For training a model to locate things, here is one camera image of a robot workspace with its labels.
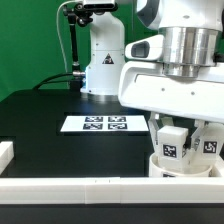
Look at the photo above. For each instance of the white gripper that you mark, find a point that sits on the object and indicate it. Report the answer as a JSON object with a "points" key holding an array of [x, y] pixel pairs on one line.
{"points": [[144, 85]]}

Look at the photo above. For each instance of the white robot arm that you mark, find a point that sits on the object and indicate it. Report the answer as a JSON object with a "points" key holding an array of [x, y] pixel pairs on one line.
{"points": [[176, 67]]}

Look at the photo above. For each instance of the white U-shaped fence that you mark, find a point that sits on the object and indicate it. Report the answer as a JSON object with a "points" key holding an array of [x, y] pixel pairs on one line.
{"points": [[108, 190]]}

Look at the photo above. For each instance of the white fiducial marker sheet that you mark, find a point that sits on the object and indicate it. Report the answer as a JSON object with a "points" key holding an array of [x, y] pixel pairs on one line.
{"points": [[131, 123]]}

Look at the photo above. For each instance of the white camera on mount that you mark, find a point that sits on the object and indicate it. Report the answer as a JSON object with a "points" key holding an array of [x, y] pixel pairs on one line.
{"points": [[98, 4]]}

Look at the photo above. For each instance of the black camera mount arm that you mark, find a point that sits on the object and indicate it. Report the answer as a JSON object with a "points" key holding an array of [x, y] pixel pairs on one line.
{"points": [[76, 16]]}

